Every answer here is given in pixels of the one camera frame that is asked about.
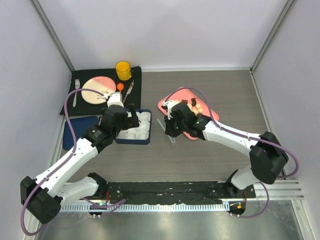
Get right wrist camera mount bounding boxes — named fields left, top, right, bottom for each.
left=161, top=100, right=178, bottom=120

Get pink and cream plate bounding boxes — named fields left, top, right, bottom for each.
left=81, top=76, right=117, bottom=105

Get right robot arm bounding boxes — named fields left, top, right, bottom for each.
left=162, top=100, right=289, bottom=198

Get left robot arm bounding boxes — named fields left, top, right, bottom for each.
left=20, top=103, right=139, bottom=225

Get dark blue box lid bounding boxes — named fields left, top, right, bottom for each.
left=62, top=116, right=98, bottom=151

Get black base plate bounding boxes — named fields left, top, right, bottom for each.
left=106, top=181, right=256, bottom=205

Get dark blue chocolate box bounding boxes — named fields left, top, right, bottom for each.
left=115, top=109, right=152, bottom=145

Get pink plastic tray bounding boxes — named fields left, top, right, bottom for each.
left=157, top=89, right=220, bottom=141

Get orange plastic spoon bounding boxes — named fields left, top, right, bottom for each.
left=116, top=82, right=125, bottom=102

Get silver fork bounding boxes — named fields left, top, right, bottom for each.
left=72, top=79, right=80, bottom=107

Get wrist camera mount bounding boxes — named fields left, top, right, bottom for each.
left=107, top=92, right=124, bottom=107
left=161, top=100, right=178, bottom=120

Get light blue plastic tongs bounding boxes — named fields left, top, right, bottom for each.
left=156, top=118, right=177, bottom=145

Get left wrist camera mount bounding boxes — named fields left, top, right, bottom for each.
left=107, top=92, right=124, bottom=107

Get yellow mug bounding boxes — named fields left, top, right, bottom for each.
left=115, top=61, right=132, bottom=81

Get steak knife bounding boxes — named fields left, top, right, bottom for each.
left=123, top=79, right=135, bottom=104

